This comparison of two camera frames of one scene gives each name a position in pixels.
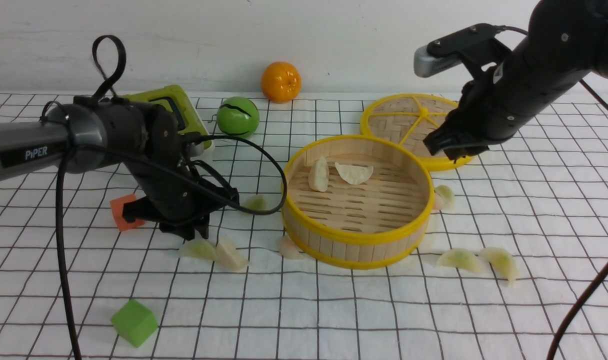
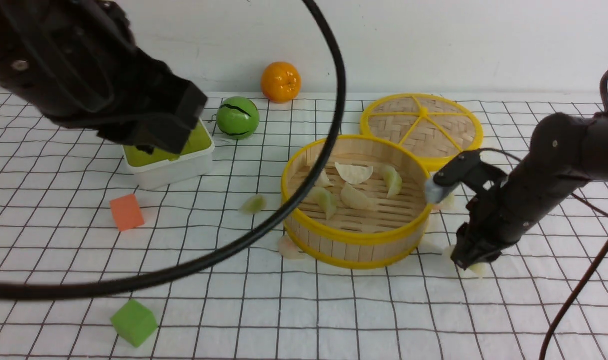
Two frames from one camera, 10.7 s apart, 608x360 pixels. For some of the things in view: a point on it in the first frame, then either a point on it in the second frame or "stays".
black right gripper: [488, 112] -> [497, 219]
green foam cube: [134, 323] stays
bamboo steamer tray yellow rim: [356, 202] stays
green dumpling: [199, 247] -> [325, 199]
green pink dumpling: [444, 198] stays
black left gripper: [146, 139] -> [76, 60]
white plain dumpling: [354, 174] stays
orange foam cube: [117, 206] stays
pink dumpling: [288, 249] stays
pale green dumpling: [256, 202] stays
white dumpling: [228, 257] -> [356, 199]
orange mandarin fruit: [281, 82] stays
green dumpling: [503, 260] -> [393, 180]
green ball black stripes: [238, 116] stays
